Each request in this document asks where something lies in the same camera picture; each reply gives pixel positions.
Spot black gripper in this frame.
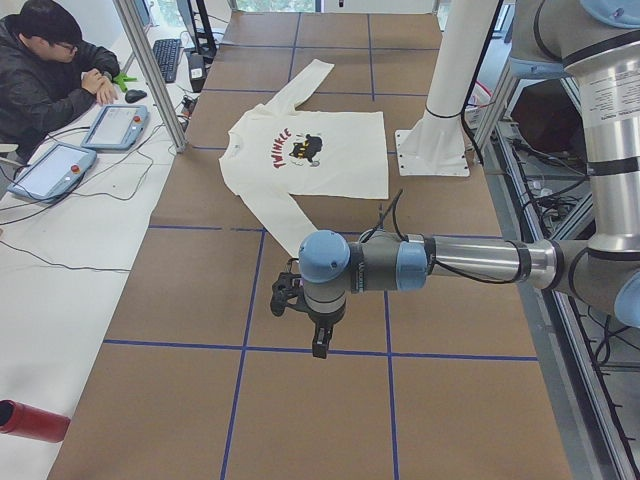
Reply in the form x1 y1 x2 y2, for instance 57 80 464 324
309 313 334 358

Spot cream long-sleeve cat shirt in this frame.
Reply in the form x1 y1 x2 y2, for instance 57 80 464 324
219 60 388 256

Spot far teach pendant tablet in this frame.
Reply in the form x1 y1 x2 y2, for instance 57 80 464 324
81 105 149 151

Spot teach pendant tablet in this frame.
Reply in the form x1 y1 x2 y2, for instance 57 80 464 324
8 143 97 203
81 105 149 151

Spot red cylinder bottle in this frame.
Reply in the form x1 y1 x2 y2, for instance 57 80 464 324
1 399 71 443

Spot black computer mouse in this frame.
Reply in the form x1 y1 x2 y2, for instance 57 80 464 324
124 89 147 104

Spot near teach pendant tablet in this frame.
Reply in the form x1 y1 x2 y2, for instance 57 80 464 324
8 143 97 203

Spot black keyboard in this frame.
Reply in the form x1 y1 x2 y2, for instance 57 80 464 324
152 39 182 83

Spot green toy object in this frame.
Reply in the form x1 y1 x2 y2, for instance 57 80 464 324
112 72 138 93

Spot person in black jacket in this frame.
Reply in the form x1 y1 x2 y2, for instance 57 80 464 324
1 1 120 164

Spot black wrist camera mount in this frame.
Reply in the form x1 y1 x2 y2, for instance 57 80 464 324
270 258 308 317

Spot black cable on table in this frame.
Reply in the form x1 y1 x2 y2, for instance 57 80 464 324
0 124 174 274

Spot aluminium frame post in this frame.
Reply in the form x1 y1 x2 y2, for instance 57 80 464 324
113 0 187 153

